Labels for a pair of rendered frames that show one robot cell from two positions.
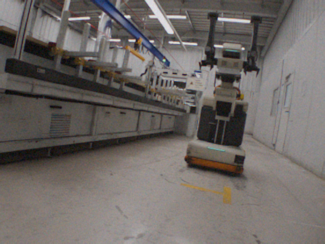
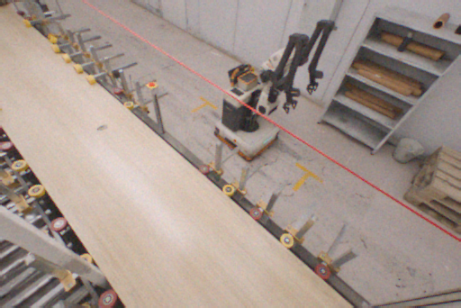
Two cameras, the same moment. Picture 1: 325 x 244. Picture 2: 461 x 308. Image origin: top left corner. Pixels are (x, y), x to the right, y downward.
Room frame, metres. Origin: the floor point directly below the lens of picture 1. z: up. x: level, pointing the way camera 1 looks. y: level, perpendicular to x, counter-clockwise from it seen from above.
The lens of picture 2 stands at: (1.95, 1.38, 2.30)
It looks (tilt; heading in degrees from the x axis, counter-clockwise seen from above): 50 degrees down; 288
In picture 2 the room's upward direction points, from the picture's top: 8 degrees clockwise
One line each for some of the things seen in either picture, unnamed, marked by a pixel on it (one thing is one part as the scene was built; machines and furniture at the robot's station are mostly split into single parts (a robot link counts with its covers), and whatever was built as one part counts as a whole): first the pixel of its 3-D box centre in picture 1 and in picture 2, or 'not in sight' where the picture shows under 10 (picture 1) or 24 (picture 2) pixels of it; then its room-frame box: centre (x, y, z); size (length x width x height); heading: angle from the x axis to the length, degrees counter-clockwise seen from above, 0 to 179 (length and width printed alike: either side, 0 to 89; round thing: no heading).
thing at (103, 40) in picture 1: (98, 63); (268, 209); (1.90, 0.60, 0.87); 0.04 x 0.04 x 0.48; 72
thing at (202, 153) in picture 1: (216, 153); (247, 131); (2.51, -0.74, 0.16); 0.67 x 0.64 x 0.25; 162
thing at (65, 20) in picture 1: (60, 43); (336, 262); (1.42, 0.75, 0.89); 0.04 x 0.04 x 0.48; 72
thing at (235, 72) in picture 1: (227, 78); (279, 88); (2.23, -0.65, 0.99); 0.28 x 0.16 x 0.22; 72
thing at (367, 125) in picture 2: not in sight; (379, 88); (1.16, -1.69, 0.78); 0.90 x 0.45 x 1.55; 162
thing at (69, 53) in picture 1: (72, 54); (332, 249); (1.43, 0.65, 0.83); 0.43 x 0.03 x 0.04; 72
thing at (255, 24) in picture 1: (254, 36); (320, 49); (2.01, -0.80, 1.40); 0.11 x 0.06 x 0.43; 72
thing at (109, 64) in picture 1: (93, 63); (299, 223); (1.67, 0.57, 0.82); 0.43 x 0.03 x 0.04; 72
